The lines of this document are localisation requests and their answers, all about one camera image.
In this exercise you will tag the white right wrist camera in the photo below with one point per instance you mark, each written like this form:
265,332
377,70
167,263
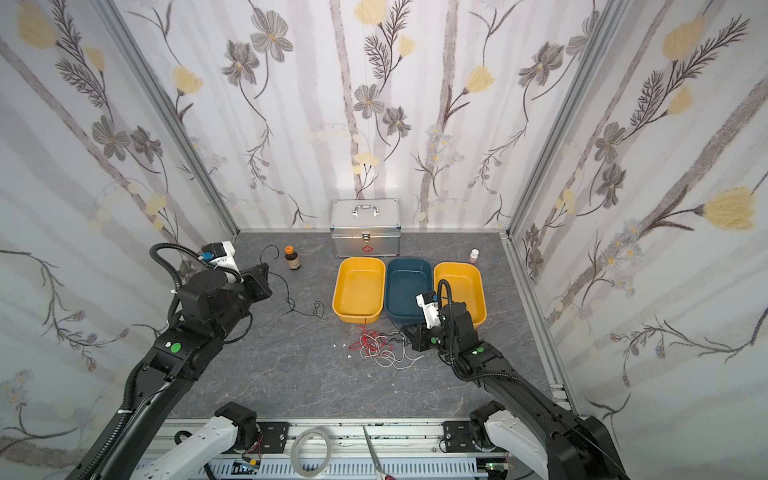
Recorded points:
429,304

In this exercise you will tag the yellow plastic bin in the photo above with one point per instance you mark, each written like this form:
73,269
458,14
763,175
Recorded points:
359,290
467,287

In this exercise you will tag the brown bottle orange cap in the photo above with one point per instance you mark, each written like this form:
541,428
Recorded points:
292,258

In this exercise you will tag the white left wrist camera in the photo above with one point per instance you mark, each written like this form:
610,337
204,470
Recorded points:
219,254

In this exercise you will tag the roll of clear tape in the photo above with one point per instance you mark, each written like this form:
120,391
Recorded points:
311,453

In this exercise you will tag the aluminium front rail frame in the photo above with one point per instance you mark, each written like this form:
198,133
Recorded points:
388,449

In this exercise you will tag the scissors with red handle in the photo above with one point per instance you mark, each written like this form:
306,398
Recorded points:
379,470

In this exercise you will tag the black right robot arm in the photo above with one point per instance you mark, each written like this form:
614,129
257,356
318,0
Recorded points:
516,396

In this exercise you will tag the teal plastic bin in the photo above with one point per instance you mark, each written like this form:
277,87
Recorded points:
406,279

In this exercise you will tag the right yellow plastic bin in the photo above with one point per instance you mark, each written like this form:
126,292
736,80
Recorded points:
467,287

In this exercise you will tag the silver first aid case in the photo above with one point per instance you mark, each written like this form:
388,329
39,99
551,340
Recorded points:
366,227

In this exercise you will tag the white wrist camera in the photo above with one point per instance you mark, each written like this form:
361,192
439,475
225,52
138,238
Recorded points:
429,304
219,254

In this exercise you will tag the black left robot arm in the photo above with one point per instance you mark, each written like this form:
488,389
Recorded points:
211,296

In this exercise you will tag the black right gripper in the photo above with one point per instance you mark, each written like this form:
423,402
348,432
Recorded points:
417,336

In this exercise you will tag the left yellow plastic bin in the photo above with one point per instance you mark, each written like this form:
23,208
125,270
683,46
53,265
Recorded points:
359,290

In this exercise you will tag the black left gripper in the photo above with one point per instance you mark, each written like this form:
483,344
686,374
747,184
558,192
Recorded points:
258,282

